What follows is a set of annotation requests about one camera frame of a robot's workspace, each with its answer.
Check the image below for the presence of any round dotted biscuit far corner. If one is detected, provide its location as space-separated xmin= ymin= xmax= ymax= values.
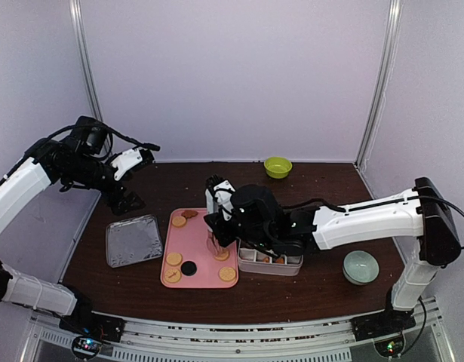
xmin=171 ymin=216 xmax=187 ymax=228

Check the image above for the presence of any pale celadon ceramic bowl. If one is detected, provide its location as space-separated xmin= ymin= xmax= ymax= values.
xmin=343 ymin=250 xmax=379 ymax=286

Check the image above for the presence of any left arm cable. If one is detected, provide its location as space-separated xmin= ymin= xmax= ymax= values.
xmin=46 ymin=124 xmax=161 ymax=152

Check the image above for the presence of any black sandwich cookie middle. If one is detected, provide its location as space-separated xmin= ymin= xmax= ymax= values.
xmin=180 ymin=261 xmax=198 ymax=276

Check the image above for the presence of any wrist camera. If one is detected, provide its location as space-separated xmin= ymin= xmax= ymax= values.
xmin=110 ymin=146 xmax=155 ymax=181
xmin=205 ymin=175 xmax=235 ymax=221

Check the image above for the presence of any lilac divided storage box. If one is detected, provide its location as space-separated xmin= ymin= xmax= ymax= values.
xmin=238 ymin=247 xmax=303 ymax=277

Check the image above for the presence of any clear plastic box lid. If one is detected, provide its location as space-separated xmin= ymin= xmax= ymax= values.
xmin=106 ymin=215 xmax=164 ymax=268

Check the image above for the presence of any dotted biscuit with red mark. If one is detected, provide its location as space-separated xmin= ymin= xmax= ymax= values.
xmin=163 ymin=268 xmax=182 ymax=284

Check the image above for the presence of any round dotted biscuit near left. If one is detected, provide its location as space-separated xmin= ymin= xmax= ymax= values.
xmin=165 ymin=252 xmax=183 ymax=266

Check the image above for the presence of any left aluminium corner post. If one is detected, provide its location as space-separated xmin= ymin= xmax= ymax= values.
xmin=69 ymin=0 xmax=107 ymax=123

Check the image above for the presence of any right aluminium corner post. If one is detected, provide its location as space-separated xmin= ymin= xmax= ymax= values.
xmin=355 ymin=0 xmax=404 ymax=172

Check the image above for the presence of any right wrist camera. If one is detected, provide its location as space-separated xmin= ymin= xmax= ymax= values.
xmin=205 ymin=175 xmax=235 ymax=221

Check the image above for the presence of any aluminium corner post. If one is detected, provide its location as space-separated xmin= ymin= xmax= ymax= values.
xmin=355 ymin=0 xmax=404 ymax=172
xmin=69 ymin=0 xmax=107 ymax=123

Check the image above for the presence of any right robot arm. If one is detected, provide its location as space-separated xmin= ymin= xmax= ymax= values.
xmin=204 ymin=175 xmax=462 ymax=333

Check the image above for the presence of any brown flower cookie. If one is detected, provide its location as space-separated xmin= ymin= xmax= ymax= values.
xmin=181 ymin=210 xmax=198 ymax=219

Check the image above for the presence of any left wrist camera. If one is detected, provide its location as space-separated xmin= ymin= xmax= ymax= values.
xmin=110 ymin=146 xmax=155 ymax=181

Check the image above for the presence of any green plastic bowl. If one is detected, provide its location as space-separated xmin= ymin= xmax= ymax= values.
xmin=263 ymin=157 xmax=293 ymax=179

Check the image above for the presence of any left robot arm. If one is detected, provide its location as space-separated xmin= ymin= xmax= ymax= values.
xmin=0 ymin=116 xmax=160 ymax=335

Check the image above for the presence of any round dotted biscuit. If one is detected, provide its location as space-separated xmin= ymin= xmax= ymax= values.
xmin=219 ymin=266 xmax=237 ymax=282
xmin=165 ymin=252 xmax=183 ymax=266
xmin=214 ymin=250 xmax=230 ymax=261

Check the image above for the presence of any pink plastic tray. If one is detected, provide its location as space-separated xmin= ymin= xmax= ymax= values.
xmin=160 ymin=208 xmax=238 ymax=289

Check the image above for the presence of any round dotted biscuit centre right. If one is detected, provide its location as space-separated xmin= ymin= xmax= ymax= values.
xmin=214 ymin=250 xmax=230 ymax=261

